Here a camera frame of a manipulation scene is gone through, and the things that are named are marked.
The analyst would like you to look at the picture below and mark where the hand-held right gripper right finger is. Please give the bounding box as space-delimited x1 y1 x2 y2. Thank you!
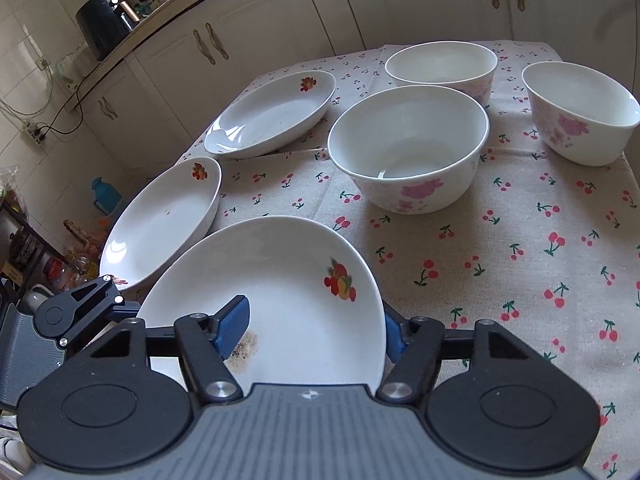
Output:
376 302 533 404

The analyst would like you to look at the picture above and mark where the large white floral bowl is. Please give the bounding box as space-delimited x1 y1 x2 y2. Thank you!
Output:
327 85 490 215

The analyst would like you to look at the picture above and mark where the white power cable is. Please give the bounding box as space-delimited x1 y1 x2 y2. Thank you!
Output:
0 67 55 122

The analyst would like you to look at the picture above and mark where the blue plastic jug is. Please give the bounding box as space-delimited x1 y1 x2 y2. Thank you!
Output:
91 177 124 216

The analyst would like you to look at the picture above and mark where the white fruit print plate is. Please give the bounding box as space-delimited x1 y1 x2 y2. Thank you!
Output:
204 70 337 161
99 156 223 289
135 215 388 392

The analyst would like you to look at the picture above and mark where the white power strip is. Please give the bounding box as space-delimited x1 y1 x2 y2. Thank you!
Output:
21 120 49 147

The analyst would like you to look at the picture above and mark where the black power cable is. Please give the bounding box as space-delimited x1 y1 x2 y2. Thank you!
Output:
37 62 98 137

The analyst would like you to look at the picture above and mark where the cherry print tablecloth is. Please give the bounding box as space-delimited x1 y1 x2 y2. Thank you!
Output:
100 40 640 480

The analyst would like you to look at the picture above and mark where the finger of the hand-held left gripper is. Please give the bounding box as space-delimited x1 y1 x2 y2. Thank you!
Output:
60 275 141 349

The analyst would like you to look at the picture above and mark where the black air fryer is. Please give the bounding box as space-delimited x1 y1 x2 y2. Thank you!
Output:
75 0 138 62

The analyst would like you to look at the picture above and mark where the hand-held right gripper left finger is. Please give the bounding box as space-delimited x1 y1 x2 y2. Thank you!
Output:
87 296 251 404

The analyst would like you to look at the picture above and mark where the cluttered storage rack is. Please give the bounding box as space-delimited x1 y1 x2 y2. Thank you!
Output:
0 165 106 311

